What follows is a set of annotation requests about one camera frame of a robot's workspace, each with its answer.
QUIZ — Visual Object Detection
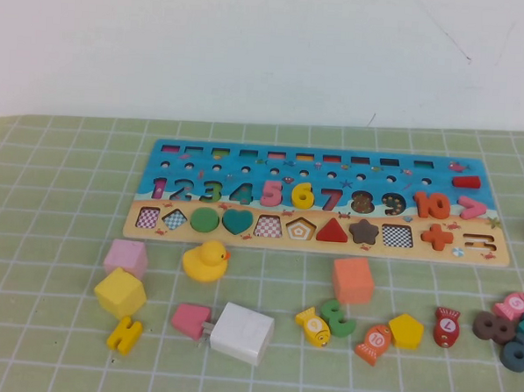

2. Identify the yellow wooden number six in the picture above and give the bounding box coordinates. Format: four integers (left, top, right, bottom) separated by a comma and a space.
290, 181, 317, 211

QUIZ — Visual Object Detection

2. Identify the teal wooden heart piece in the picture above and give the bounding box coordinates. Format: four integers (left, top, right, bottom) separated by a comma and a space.
220, 207, 255, 238

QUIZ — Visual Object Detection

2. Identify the green wooden circle piece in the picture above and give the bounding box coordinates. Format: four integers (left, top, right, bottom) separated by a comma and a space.
189, 205, 222, 235

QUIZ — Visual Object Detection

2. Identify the red wooden triangle piece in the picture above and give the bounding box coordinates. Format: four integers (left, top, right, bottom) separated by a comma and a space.
315, 216, 349, 246

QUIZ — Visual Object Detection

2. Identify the wooden number shape puzzle board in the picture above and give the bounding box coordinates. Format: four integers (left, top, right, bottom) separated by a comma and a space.
121, 136, 515, 267

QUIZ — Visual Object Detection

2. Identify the brown wooden star piece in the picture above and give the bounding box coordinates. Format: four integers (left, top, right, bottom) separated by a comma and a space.
348, 217, 381, 247

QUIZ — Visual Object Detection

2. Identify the pink wooden trapezoid piece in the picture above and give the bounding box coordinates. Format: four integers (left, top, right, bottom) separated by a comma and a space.
169, 302, 214, 343

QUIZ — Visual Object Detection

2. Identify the yellow wooden pentagon piece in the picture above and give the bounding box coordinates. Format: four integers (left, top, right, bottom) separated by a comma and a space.
386, 311, 427, 351

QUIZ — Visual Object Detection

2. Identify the pink wooden number five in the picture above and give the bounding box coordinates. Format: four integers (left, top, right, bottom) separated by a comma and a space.
259, 177, 287, 209

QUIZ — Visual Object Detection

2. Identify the yellow rubber duck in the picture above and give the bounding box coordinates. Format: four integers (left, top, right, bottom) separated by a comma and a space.
180, 239, 233, 285

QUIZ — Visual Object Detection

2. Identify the orange wooden cube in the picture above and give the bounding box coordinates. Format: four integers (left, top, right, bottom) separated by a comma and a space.
330, 255, 377, 306

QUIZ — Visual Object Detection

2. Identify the white power adapter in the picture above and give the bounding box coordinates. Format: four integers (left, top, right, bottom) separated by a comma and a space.
196, 300, 277, 368

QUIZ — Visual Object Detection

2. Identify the yellow wooden fish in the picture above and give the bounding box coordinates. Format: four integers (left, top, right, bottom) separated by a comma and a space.
293, 305, 333, 349

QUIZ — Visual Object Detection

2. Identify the pink wooden cube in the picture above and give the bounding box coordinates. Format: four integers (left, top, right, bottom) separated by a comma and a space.
101, 238, 150, 282

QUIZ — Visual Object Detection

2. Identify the green wooden number three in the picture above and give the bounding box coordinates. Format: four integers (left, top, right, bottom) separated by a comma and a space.
318, 297, 358, 339

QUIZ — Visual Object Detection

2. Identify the orange wooden number ten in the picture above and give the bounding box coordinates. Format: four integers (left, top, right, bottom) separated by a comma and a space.
411, 190, 453, 221

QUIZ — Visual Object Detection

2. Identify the yellow wooden cube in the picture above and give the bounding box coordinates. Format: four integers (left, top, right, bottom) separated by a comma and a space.
91, 266, 149, 323

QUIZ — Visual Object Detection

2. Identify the orange wooden plus sign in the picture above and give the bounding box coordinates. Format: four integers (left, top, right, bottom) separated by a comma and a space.
420, 222, 457, 253

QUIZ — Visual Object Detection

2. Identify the orange wooden fish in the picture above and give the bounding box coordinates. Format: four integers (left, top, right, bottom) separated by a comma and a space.
353, 322, 393, 367

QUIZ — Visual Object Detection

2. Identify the yellow wooden equals sign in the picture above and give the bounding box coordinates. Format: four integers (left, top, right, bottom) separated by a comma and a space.
105, 314, 145, 358

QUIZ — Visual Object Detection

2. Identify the red wooden minus sign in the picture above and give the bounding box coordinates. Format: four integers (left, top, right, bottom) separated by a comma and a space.
451, 174, 483, 190

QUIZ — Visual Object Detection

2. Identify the green checked tablecloth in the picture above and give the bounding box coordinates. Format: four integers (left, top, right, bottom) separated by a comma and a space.
0, 103, 524, 392

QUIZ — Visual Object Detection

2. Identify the pink wooden greater-than sign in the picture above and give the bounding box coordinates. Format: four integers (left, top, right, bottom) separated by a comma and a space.
457, 195, 489, 221

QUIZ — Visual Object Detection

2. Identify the red wooden fish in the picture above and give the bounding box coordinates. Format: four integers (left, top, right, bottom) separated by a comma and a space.
432, 305, 462, 349

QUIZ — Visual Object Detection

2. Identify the brown wooden number eight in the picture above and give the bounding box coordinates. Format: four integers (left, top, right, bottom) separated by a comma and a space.
471, 310, 518, 354

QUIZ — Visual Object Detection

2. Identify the pink wooden fish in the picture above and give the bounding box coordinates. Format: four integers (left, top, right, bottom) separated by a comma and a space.
491, 290, 524, 323

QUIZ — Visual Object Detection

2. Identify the grey-blue wooden number nine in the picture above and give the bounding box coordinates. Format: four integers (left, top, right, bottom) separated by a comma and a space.
498, 331, 524, 374

